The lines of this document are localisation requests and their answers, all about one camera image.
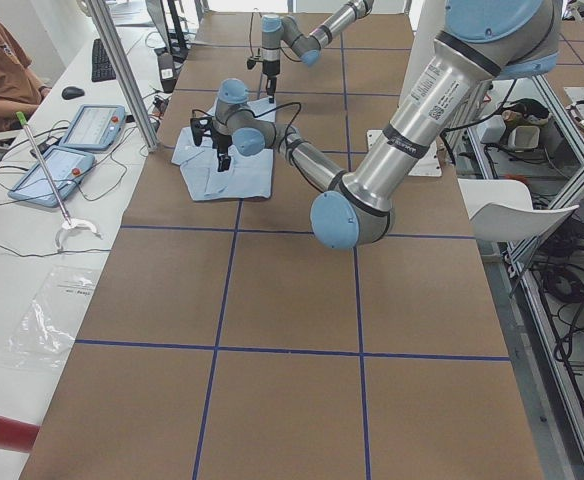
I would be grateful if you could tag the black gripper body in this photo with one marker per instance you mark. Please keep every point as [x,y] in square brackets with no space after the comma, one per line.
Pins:
[271,80]
[221,142]

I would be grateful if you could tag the light blue button shirt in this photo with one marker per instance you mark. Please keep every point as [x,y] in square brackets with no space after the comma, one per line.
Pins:
[247,176]

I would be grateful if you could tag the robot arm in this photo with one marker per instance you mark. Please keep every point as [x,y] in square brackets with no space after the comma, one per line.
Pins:
[277,31]
[479,41]

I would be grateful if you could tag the black power adapter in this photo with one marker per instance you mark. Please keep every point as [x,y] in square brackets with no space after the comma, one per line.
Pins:
[167,72]

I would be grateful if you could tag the upper blue teach pendant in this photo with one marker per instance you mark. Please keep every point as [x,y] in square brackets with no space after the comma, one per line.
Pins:
[94,127]

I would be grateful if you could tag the blue teach pendant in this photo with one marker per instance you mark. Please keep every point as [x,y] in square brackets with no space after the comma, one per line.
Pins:
[67,168]
[94,127]

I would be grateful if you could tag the black keyboard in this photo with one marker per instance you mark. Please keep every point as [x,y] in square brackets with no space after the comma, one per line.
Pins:
[101,66]

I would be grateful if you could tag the black computer mouse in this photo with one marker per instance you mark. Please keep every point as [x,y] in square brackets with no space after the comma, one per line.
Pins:
[72,92]

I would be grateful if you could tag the lower blue teach pendant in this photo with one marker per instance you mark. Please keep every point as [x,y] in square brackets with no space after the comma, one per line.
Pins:
[67,168]

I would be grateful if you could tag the rod with white hook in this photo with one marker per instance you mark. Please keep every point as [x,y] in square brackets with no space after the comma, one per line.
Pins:
[69,223]

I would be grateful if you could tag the clear plastic bag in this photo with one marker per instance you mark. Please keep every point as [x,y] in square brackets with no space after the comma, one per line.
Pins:
[45,334]

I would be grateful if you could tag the white chair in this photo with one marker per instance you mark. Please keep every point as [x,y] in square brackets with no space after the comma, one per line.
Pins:
[502,211]

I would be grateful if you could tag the red cylinder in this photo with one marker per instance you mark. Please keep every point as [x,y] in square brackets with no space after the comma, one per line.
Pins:
[16,435]

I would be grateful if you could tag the aluminium frame post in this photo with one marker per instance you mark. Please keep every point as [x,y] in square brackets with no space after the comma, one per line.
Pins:
[124,73]

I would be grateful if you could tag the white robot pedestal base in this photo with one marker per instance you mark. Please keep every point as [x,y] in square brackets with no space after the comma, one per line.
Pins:
[426,166]

